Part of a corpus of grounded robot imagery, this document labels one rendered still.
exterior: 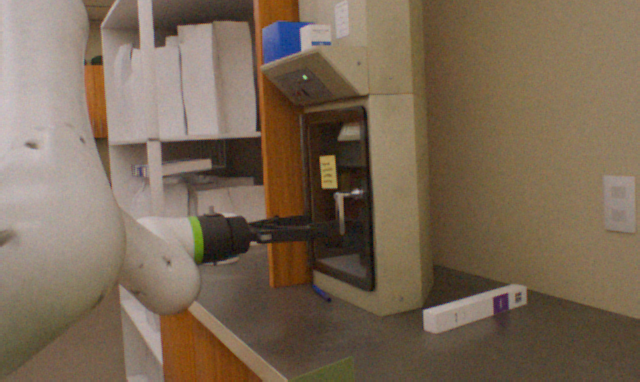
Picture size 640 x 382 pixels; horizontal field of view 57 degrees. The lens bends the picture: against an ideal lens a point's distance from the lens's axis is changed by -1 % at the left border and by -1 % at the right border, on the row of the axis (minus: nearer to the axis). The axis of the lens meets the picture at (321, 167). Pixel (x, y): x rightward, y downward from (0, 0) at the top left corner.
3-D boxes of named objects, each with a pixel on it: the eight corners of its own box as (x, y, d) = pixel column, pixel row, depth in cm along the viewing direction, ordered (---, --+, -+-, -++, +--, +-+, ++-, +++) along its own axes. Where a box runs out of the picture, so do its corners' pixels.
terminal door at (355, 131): (312, 268, 152) (304, 113, 150) (375, 293, 125) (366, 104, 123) (309, 268, 152) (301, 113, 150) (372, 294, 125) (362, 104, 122)
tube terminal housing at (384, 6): (393, 271, 165) (380, -7, 161) (471, 297, 136) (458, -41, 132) (313, 286, 153) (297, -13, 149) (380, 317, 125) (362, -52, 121)
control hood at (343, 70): (303, 105, 151) (301, 66, 150) (370, 94, 122) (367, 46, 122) (261, 106, 146) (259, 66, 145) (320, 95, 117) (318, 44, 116)
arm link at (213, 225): (192, 264, 116) (205, 272, 108) (188, 205, 116) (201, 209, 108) (221, 260, 119) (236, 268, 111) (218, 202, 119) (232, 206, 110)
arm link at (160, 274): (43, 124, 86) (-14, 177, 85) (48, 149, 76) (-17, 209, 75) (203, 259, 106) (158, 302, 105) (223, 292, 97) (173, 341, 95)
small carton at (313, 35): (321, 56, 133) (320, 29, 133) (331, 52, 129) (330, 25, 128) (301, 55, 131) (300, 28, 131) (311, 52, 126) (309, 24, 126)
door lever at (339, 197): (361, 232, 127) (355, 230, 129) (359, 188, 126) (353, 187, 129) (339, 235, 124) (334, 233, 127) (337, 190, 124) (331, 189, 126)
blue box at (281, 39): (300, 65, 149) (298, 30, 149) (318, 60, 140) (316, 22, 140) (263, 65, 145) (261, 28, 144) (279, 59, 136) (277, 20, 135)
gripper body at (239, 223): (231, 219, 111) (277, 214, 115) (218, 215, 118) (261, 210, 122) (233, 259, 111) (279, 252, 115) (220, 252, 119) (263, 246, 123)
